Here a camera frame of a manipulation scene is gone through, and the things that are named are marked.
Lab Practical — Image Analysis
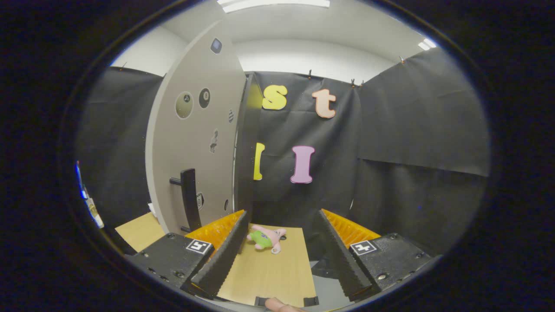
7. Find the grey shoe cabinet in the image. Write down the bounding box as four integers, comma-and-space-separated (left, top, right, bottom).
234, 73, 263, 217

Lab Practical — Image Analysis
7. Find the pink plush toy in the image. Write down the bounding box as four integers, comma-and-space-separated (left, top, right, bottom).
247, 224, 287, 254

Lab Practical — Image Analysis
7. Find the black door handle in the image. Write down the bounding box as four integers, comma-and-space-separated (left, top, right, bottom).
169, 168, 202, 233

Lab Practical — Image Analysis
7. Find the long ceiling light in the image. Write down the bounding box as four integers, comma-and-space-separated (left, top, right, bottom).
217, 0, 330, 13

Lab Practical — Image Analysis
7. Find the black backdrop cloth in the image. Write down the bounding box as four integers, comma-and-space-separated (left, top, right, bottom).
76, 48, 493, 260

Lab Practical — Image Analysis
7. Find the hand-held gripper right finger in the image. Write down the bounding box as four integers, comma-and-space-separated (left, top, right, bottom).
318, 209, 434, 302

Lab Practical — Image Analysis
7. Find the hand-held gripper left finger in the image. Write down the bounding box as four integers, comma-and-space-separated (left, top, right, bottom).
126, 210, 250, 299

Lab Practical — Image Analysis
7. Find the light grey shoe cabinet door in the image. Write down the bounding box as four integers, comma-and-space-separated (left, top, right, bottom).
145, 19, 248, 237

